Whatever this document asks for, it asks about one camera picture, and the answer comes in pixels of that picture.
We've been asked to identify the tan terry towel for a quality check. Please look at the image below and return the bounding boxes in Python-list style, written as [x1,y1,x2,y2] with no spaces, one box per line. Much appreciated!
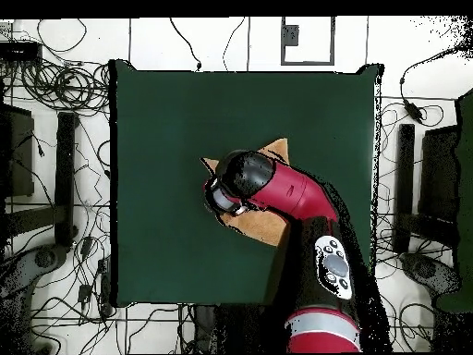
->
[200,137,291,248]

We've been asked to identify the dark flat panel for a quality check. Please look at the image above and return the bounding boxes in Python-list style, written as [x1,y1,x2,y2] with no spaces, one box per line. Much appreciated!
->
[0,104,35,198]
[419,125,460,223]

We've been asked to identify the dark green table cloth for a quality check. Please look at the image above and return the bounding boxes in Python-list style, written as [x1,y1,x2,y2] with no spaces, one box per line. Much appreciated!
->
[109,58,385,308]

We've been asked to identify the black stand bar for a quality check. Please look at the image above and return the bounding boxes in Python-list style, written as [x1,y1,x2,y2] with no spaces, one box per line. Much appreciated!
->
[54,111,79,248]
[392,123,417,254]

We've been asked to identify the small grey floor box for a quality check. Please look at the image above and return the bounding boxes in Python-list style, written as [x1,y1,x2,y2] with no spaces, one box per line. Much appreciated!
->
[284,24,299,47]

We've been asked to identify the dark swivel chair base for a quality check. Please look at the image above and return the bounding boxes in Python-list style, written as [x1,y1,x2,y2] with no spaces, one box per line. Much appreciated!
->
[400,252,462,298]
[0,244,68,299]

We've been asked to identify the black electronics box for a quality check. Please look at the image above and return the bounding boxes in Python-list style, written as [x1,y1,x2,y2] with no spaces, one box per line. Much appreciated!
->
[0,41,44,63]

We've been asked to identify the black cable with plug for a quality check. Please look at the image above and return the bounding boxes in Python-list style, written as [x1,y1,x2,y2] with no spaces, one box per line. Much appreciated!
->
[168,17,203,72]

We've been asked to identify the thin black cable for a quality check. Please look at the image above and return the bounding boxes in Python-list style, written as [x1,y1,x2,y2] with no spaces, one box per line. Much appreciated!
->
[222,16,247,72]

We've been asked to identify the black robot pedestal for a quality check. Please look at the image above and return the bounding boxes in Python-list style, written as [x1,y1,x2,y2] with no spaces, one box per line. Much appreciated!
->
[191,304,283,354]

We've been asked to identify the grey square floor frame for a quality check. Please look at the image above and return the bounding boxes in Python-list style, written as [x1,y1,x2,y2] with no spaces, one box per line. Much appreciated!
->
[280,16,336,67]

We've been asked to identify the coiled black cables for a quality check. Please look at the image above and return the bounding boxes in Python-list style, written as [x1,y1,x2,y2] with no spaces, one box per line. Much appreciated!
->
[19,58,111,113]

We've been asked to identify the black cable with adapter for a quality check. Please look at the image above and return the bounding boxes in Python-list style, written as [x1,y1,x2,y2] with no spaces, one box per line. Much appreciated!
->
[398,43,473,129]

